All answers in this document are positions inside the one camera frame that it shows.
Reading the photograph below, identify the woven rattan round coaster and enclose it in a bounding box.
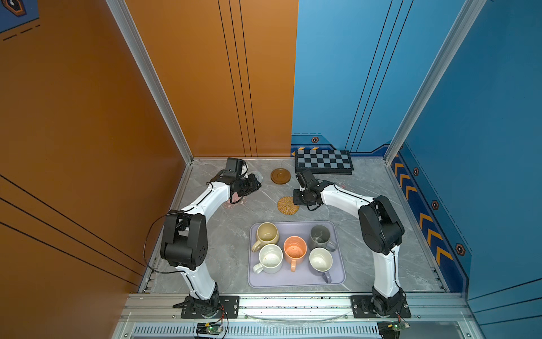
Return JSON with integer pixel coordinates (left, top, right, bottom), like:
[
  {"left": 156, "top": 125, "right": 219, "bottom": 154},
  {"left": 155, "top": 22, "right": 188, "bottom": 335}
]
[{"left": 277, "top": 196, "right": 299, "bottom": 216}]

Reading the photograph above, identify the brown wooden round coaster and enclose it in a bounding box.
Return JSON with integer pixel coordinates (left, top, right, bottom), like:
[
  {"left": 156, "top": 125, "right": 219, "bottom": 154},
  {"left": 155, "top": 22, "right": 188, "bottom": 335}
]
[{"left": 270, "top": 168, "right": 292, "bottom": 185}]

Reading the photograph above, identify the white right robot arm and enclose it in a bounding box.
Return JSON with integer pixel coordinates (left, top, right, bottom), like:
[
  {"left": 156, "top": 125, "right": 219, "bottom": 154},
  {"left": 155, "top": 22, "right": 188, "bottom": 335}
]
[{"left": 293, "top": 181, "right": 412, "bottom": 319}]

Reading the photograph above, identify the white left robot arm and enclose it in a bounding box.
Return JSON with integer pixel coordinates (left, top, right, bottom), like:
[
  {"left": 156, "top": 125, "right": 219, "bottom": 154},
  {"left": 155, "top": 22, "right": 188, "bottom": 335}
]
[{"left": 160, "top": 173, "right": 261, "bottom": 318}]

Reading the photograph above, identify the blue woven round coaster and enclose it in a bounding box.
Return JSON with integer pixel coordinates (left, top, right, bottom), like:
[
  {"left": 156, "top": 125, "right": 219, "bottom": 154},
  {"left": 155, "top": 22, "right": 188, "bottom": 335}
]
[{"left": 251, "top": 172, "right": 263, "bottom": 183}]

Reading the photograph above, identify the speckled grey mug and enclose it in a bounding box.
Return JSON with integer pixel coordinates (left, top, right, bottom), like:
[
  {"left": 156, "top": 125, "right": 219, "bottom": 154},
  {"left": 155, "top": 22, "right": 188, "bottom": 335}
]
[{"left": 309, "top": 225, "right": 337, "bottom": 251}]

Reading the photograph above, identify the black chessboard box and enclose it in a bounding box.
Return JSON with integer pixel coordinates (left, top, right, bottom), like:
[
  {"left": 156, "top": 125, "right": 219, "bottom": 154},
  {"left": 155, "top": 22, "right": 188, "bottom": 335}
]
[{"left": 294, "top": 148, "right": 354, "bottom": 175}]

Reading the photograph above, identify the orange mug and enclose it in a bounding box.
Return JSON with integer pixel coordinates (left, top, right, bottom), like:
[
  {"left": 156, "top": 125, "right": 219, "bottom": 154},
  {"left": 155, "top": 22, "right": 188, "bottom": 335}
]
[{"left": 283, "top": 236, "right": 308, "bottom": 272}]

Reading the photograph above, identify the beige yellow mug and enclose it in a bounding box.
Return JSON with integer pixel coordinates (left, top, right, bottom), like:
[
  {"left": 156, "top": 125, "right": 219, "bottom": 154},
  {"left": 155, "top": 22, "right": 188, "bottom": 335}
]
[{"left": 251, "top": 222, "right": 279, "bottom": 252}]

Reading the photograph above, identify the lilac mug cream inside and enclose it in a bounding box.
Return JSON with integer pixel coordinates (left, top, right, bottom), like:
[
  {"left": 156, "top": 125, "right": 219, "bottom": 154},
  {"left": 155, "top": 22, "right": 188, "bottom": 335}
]
[{"left": 309, "top": 248, "right": 333, "bottom": 284}]

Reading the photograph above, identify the lilac plastic tray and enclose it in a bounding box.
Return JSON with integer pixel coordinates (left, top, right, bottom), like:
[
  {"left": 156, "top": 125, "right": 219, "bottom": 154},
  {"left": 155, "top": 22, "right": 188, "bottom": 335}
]
[{"left": 248, "top": 220, "right": 347, "bottom": 288}]

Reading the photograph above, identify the white cream mug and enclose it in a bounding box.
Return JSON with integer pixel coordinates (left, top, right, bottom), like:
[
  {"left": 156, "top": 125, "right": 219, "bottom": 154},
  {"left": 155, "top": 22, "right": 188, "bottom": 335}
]
[{"left": 253, "top": 244, "right": 284, "bottom": 274}]

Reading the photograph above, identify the left green circuit board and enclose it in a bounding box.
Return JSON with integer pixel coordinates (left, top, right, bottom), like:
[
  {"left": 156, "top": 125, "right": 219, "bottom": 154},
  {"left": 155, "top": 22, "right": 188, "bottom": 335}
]
[{"left": 195, "top": 323, "right": 224, "bottom": 338}]

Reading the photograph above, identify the green circuit board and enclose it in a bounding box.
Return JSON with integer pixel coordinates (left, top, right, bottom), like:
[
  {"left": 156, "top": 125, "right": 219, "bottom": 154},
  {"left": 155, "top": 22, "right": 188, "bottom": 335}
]
[
  {"left": 377, "top": 321, "right": 410, "bottom": 339},
  {"left": 195, "top": 323, "right": 224, "bottom": 338}
]

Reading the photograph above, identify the right green circuit board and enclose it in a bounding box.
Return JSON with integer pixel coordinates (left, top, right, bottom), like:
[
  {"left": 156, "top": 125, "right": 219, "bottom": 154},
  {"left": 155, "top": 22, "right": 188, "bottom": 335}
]
[{"left": 377, "top": 321, "right": 410, "bottom": 339}]

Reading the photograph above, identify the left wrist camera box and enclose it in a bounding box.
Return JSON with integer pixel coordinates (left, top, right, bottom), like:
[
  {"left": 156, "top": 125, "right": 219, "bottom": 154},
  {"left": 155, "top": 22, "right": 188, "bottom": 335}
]
[{"left": 224, "top": 158, "right": 248, "bottom": 179}]

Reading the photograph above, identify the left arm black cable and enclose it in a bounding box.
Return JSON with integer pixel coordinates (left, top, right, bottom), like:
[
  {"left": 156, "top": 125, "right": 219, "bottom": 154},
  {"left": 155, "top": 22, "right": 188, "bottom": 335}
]
[{"left": 143, "top": 210, "right": 187, "bottom": 275}]

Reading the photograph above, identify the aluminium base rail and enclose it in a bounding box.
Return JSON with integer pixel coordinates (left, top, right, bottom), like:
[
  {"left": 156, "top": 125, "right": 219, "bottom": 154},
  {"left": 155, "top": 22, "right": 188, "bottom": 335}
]
[{"left": 112, "top": 292, "right": 484, "bottom": 338}]

